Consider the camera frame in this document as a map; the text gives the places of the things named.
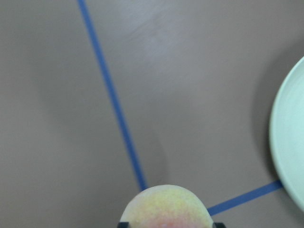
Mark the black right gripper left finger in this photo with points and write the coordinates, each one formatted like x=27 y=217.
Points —
x=123 y=225

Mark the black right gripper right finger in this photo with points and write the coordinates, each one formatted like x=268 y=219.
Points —
x=218 y=225

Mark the pale green peach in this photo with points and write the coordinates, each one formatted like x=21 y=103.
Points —
x=166 y=206

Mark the light green plate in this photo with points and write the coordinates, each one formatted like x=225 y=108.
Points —
x=286 y=133

